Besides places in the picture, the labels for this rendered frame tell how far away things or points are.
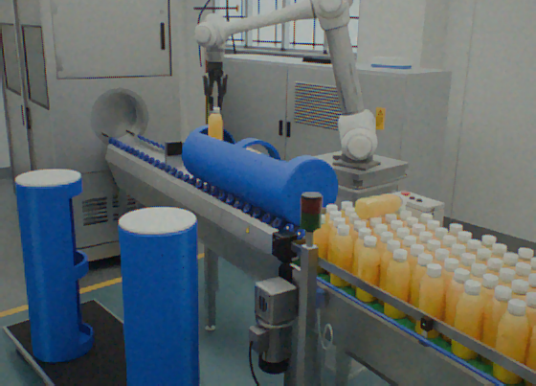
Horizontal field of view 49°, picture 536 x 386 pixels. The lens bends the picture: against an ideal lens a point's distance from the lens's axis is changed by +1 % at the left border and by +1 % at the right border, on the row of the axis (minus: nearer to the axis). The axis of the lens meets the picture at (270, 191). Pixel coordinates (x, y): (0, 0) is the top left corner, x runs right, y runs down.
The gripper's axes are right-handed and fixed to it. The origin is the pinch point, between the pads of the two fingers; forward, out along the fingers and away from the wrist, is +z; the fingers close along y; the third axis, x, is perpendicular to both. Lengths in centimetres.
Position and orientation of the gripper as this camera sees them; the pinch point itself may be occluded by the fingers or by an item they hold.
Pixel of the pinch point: (215, 103)
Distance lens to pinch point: 284.6
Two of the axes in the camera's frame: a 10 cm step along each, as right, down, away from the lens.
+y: -8.3, 1.4, -5.4
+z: -0.2, 9.6, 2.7
